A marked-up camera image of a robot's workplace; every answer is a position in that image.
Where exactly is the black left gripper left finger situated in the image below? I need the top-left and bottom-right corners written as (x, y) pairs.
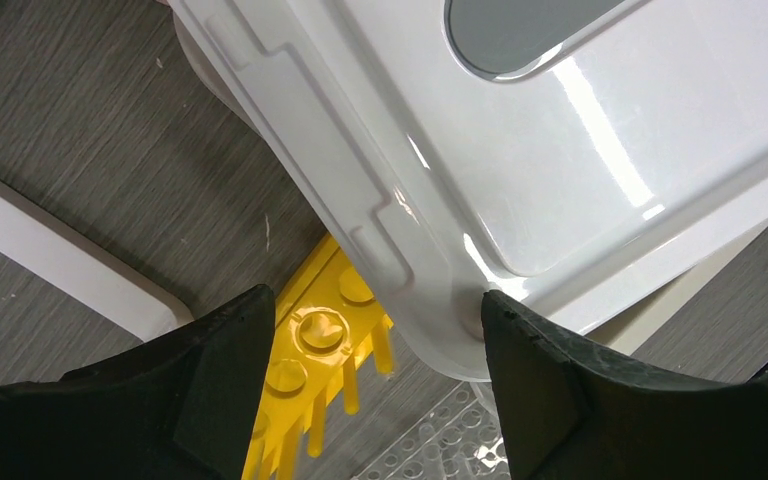
top-left (0, 285), bottom-right (275, 479)

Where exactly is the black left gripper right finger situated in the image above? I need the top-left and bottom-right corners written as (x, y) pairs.
top-left (481, 291), bottom-right (768, 479)

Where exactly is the left metal rack pole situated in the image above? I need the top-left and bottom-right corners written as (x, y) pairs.
top-left (0, 181), bottom-right (194, 342)

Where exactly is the yellow plastic test tube rack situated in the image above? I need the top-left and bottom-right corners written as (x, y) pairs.
top-left (242, 235), bottom-right (395, 479)

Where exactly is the clear acrylic tube rack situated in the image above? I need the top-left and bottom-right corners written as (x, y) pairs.
top-left (355, 382), bottom-right (512, 479)

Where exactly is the beige plastic bin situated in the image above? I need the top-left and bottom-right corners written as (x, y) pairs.
top-left (173, 17), bottom-right (768, 355)

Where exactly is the white plastic lid tray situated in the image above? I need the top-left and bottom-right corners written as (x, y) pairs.
top-left (171, 1), bottom-right (768, 381)

